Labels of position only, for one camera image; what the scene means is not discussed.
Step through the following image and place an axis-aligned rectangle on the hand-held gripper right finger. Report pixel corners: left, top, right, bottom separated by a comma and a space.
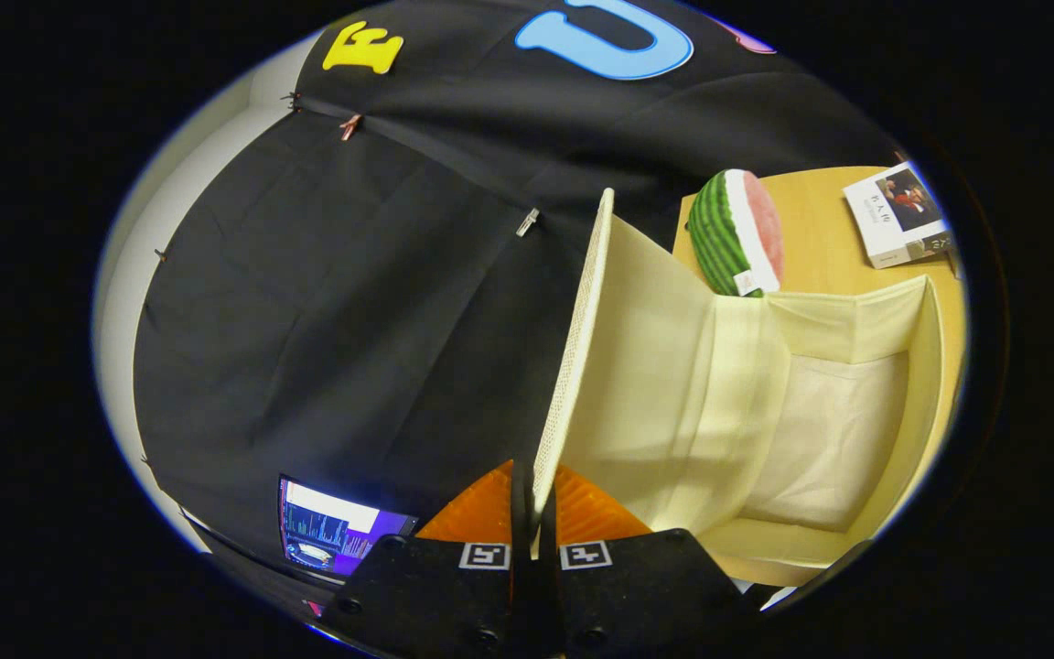
536, 465, 752, 659

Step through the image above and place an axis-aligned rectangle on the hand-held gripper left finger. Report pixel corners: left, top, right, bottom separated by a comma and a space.
321, 460, 532, 659

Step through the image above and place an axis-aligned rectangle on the beige fabric storage box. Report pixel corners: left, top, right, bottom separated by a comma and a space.
532, 188, 949, 587

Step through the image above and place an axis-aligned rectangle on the computer monitor screen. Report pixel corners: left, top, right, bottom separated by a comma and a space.
278, 476, 418, 579

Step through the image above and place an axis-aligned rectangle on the black backdrop cloth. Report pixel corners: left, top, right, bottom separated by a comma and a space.
129, 0, 912, 587

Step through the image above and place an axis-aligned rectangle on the watermelon slice plush toy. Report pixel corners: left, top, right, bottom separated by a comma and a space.
687, 169, 786, 297

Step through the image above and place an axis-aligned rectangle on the white portrait cover book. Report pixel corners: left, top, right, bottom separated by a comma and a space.
843, 162, 953, 269

